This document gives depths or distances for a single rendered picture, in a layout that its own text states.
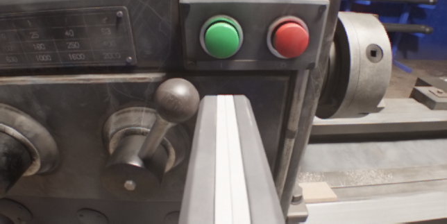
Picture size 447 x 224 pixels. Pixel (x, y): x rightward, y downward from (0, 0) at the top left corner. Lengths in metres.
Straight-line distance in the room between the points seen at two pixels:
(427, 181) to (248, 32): 0.68
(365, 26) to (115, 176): 0.48
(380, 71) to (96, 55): 0.46
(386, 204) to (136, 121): 0.56
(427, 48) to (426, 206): 4.61
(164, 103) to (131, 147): 0.10
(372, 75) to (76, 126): 0.48
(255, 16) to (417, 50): 4.92
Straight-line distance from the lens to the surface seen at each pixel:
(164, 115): 0.16
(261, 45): 0.20
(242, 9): 0.19
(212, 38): 0.18
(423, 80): 1.34
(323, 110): 0.56
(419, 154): 1.08
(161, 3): 0.22
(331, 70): 0.48
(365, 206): 0.61
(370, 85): 0.49
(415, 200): 0.69
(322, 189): 0.58
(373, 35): 0.51
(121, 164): 0.23
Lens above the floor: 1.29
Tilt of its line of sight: 31 degrees down
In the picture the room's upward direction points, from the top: straight up
